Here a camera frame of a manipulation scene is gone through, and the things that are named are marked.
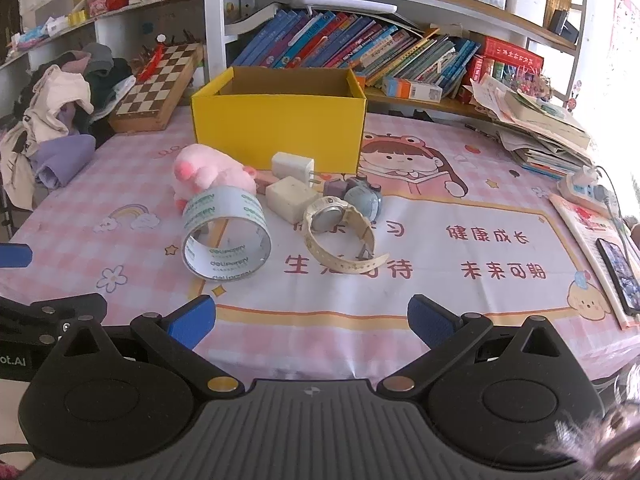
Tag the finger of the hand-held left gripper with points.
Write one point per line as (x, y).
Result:
(60, 307)
(15, 256)

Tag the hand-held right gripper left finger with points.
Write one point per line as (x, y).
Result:
(192, 319)

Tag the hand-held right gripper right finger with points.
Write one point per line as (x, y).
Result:
(430, 319)

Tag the clear tape roll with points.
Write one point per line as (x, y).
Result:
(225, 205)

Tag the pink plush toy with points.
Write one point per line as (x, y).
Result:
(210, 170)

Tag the large white charger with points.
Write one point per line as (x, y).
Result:
(287, 197)

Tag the small white charger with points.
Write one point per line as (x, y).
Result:
(292, 166)

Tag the yellow cardboard box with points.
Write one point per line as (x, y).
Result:
(275, 130)

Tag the pink printed desktop mat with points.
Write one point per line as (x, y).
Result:
(150, 240)

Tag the lilac garment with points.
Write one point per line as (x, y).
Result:
(65, 160)

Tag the pastel toy car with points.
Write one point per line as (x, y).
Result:
(365, 202)

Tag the cream garment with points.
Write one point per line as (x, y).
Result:
(50, 100)

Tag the red white booklet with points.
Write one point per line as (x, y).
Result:
(582, 230)

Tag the black smartphone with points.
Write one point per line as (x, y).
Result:
(617, 275)

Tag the white power strip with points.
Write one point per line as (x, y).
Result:
(585, 192)

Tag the pink garment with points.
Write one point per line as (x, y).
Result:
(70, 62)

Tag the wooden chessboard box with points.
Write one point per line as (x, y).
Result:
(155, 95)

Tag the grey garment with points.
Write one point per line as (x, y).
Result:
(100, 55)

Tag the stack of books and papers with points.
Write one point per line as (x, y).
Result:
(540, 120)

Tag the red toy with white tip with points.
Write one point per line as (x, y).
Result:
(150, 62)

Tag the dark chess pieces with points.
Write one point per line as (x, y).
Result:
(185, 37)

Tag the red box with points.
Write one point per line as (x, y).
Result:
(515, 55)

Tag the white bookshelf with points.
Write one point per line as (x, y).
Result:
(215, 20)

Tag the row of books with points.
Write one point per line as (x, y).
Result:
(320, 35)

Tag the yellow duck sticker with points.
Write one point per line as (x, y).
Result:
(229, 11)

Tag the black small box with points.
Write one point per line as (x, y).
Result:
(564, 26)

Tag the white flat panel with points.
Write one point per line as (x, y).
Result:
(345, 4)

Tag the white storage box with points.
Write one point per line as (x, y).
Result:
(525, 2)

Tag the wall poster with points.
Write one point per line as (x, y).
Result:
(625, 35)

